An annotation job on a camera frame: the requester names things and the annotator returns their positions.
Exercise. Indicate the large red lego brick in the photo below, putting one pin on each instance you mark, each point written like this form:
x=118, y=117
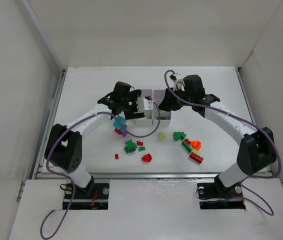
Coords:
x=197, y=158

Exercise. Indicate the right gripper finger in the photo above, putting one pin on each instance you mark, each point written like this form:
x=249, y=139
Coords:
x=165, y=104
x=175, y=106

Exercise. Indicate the metal rail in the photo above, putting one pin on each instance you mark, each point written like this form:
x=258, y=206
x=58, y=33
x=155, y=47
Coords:
x=78, y=90

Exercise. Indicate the pale lime lego brick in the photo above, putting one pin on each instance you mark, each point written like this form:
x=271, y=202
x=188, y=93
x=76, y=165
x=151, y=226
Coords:
x=197, y=152

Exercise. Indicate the red round lego piece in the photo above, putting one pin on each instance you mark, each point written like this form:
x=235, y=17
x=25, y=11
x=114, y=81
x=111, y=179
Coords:
x=147, y=158

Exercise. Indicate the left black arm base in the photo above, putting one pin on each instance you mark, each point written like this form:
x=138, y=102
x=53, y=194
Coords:
x=98, y=198

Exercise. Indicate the green lego brick stack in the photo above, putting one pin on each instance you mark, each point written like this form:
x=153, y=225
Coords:
x=130, y=147

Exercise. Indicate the orange lego piece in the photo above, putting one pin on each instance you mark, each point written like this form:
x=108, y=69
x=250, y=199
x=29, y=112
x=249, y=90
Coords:
x=196, y=145

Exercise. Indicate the cyan lego block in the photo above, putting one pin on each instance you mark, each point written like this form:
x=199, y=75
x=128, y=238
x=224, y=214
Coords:
x=120, y=123

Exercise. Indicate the small green lego piece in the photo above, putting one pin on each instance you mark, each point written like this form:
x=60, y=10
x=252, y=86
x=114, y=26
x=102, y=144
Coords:
x=142, y=148

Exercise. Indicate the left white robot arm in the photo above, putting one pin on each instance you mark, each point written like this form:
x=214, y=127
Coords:
x=64, y=148

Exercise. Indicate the green lego cluster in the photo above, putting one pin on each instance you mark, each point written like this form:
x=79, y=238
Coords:
x=179, y=135

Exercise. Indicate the small red brick by orange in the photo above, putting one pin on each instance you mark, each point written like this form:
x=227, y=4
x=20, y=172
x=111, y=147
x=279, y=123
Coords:
x=187, y=141

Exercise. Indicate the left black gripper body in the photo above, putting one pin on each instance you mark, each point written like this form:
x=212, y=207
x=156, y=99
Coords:
x=130, y=110

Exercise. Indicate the small red lego brick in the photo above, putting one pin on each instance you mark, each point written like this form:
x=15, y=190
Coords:
x=139, y=143

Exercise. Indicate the red brick under cyan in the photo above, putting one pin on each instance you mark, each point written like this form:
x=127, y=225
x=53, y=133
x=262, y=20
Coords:
x=118, y=131

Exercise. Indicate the lime green lego brick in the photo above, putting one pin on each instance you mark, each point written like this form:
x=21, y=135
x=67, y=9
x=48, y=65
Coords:
x=162, y=136

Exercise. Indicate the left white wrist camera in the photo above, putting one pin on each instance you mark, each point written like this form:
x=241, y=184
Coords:
x=144, y=104

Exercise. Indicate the long green lego brick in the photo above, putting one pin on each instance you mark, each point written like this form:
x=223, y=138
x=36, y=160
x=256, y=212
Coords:
x=187, y=146

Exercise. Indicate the white divided sorting container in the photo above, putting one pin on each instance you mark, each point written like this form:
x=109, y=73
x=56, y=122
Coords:
x=152, y=115

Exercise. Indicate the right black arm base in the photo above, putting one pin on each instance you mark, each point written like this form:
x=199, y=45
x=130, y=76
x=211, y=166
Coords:
x=215, y=196

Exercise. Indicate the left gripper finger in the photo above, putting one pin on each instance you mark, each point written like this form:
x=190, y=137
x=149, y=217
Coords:
x=135, y=94
x=132, y=115

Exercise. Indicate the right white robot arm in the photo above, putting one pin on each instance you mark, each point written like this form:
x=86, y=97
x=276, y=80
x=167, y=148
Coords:
x=256, y=151

